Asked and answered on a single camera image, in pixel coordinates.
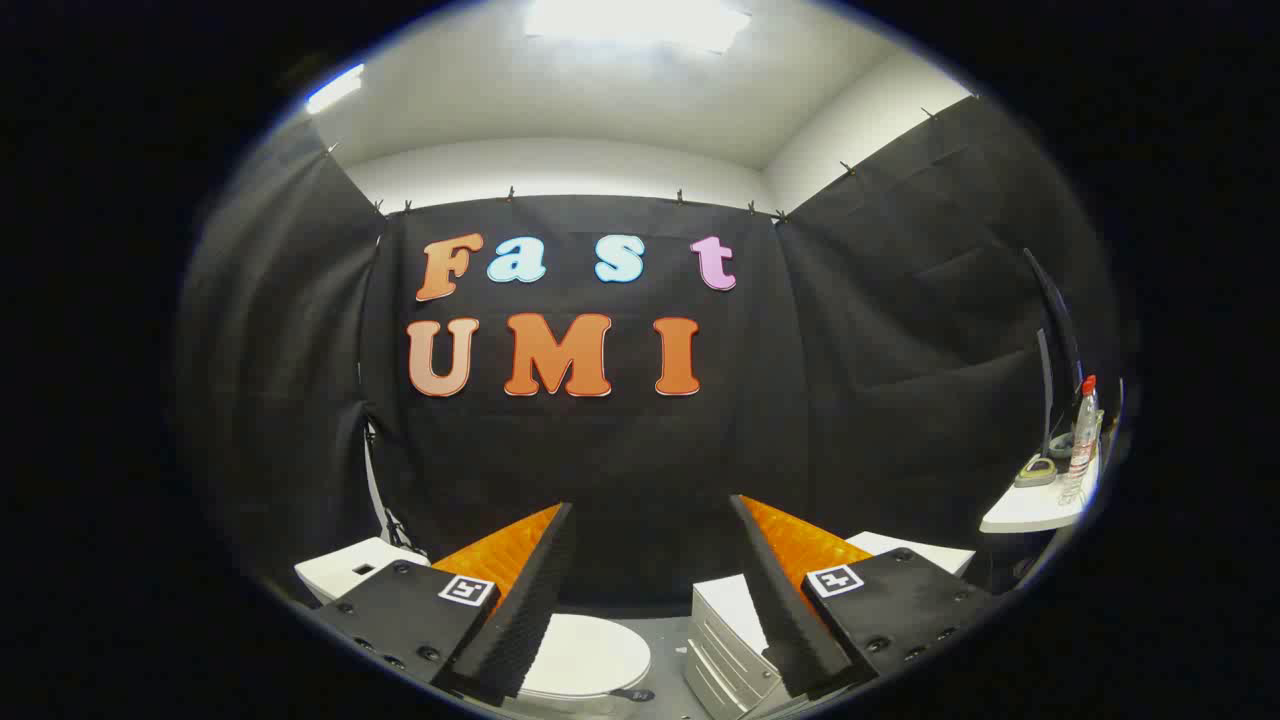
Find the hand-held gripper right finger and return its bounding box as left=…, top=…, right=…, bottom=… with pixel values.
left=729, top=494, right=998, bottom=699

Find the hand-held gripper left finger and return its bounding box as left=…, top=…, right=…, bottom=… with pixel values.
left=313, top=502, right=579, bottom=708

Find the white toilet lid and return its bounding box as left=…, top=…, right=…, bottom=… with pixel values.
left=520, top=613, right=653, bottom=701

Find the white drawer cabinet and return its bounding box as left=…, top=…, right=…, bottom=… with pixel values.
left=685, top=532, right=976, bottom=719

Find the black backdrop cloth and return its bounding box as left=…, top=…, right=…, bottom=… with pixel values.
left=172, top=95, right=1121, bottom=611

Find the white box with square hole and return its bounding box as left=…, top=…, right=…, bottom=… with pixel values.
left=295, top=537, right=431, bottom=606

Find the white side table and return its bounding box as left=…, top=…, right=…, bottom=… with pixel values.
left=980, top=450, right=1101, bottom=534

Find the clear bottle with red cap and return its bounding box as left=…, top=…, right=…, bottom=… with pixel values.
left=1065, top=375, right=1101, bottom=501

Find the small ceiling light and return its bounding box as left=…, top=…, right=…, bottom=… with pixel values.
left=305, top=63, right=366, bottom=114

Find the large ceiling light panel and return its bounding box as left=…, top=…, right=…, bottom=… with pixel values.
left=522, top=0, right=753, bottom=53

